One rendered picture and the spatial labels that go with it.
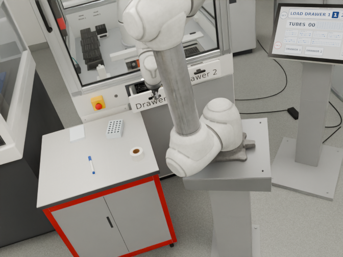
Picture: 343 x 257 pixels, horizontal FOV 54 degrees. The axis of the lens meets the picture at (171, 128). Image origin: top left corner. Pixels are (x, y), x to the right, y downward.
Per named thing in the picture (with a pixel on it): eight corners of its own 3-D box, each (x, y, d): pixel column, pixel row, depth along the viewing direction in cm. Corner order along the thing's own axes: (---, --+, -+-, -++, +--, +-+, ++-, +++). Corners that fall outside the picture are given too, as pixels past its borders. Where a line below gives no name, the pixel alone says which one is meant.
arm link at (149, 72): (165, 84, 164) (160, 60, 167) (165, 69, 149) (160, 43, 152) (143, 88, 163) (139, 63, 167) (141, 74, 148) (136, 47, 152)
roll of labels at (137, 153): (146, 154, 179) (145, 148, 177) (139, 162, 175) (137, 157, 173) (137, 150, 183) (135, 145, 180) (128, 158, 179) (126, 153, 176)
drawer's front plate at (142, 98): (179, 99, 203) (176, 84, 196) (132, 113, 200) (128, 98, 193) (178, 98, 204) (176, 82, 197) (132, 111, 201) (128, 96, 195)
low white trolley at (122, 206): (181, 250, 217) (158, 169, 169) (87, 281, 211) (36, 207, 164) (161, 185, 262) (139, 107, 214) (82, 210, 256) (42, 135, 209)
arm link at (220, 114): (250, 135, 154) (246, 97, 140) (225, 160, 146) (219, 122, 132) (222, 123, 165) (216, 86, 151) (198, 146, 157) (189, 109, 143)
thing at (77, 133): (85, 138, 199) (84, 136, 198) (71, 143, 198) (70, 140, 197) (83, 126, 208) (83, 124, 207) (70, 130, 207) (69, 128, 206)
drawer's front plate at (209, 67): (221, 75, 216) (220, 60, 209) (177, 87, 213) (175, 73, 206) (220, 74, 217) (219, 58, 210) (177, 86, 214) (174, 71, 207)
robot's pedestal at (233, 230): (261, 270, 199) (261, 185, 151) (210, 266, 206) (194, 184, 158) (259, 226, 221) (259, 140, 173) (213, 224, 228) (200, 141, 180)
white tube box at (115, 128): (121, 137, 194) (119, 132, 191) (107, 139, 195) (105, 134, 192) (124, 124, 203) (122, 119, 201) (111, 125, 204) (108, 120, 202)
